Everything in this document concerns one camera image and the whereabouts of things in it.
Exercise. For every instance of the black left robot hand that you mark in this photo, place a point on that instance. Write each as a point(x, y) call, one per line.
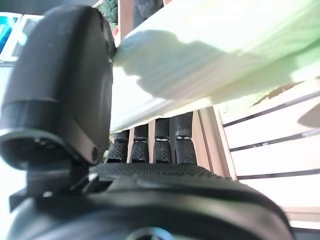
point(62, 75)

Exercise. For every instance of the pale green napa cabbage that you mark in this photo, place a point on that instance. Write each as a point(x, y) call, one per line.
point(200, 62)

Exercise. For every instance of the dark green broccoli head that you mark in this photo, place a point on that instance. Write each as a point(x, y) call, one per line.
point(108, 8)

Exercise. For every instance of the wooden display shelf dark panels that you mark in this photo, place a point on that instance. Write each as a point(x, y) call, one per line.
point(126, 20)

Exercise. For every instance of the wooden slat crate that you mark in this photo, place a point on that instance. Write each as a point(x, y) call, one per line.
point(262, 155)

